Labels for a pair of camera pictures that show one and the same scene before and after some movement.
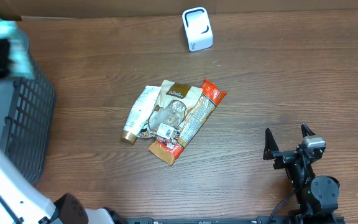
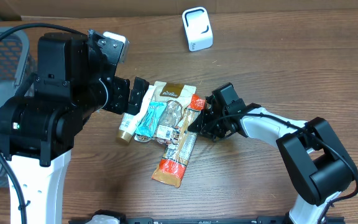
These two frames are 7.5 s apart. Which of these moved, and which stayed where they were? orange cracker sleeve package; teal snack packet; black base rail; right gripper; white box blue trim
Moved: orange cracker sleeve package; teal snack packet; right gripper
Stayed: white box blue trim; black base rail
